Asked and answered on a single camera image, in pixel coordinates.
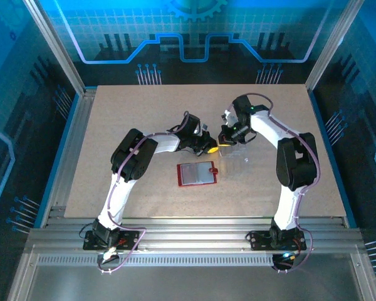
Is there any clear acrylic card stand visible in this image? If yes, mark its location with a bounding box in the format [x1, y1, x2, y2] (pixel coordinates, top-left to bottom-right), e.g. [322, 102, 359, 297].
[219, 142, 259, 178]

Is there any red leather card holder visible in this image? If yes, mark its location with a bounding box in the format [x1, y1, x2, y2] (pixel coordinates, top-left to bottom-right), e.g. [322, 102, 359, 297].
[176, 161, 219, 188]

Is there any black connector with lights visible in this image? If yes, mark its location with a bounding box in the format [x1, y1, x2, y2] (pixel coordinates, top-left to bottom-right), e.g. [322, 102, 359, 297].
[271, 250, 299, 271]

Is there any grey metal bench panel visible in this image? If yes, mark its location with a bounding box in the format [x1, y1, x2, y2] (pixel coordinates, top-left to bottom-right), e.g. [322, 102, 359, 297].
[6, 250, 376, 301]

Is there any blue table edge strip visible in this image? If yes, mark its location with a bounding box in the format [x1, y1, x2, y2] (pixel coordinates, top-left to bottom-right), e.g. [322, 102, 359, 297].
[308, 90, 358, 228]
[33, 93, 81, 228]

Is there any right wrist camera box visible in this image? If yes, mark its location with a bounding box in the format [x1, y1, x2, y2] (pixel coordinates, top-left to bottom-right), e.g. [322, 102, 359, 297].
[221, 109, 238, 127]

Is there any aluminium frame cross rail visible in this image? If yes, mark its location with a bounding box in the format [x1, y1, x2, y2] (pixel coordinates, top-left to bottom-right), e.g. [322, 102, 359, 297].
[24, 216, 364, 255]

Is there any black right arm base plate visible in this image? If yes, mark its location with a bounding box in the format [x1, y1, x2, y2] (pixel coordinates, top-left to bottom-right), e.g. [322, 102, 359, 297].
[249, 231, 307, 251]

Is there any aluminium frame post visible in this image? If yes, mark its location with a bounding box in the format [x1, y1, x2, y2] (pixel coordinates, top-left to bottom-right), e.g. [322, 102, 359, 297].
[21, 0, 87, 97]
[305, 0, 366, 92]

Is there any aluminium side rail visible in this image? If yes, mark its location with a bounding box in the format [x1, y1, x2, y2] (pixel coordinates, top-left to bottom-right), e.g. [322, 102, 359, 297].
[40, 87, 98, 226]

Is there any grey slotted cable duct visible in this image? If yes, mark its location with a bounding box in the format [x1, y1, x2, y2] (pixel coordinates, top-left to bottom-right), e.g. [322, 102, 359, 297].
[36, 254, 275, 267]

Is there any white cable connector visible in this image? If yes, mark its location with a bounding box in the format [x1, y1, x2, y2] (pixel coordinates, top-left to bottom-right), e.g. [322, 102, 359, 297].
[102, 246, 120, 261]

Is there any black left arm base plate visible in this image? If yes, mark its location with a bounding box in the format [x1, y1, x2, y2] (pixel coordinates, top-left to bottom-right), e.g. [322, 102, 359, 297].
[83, 230, 139, 251]

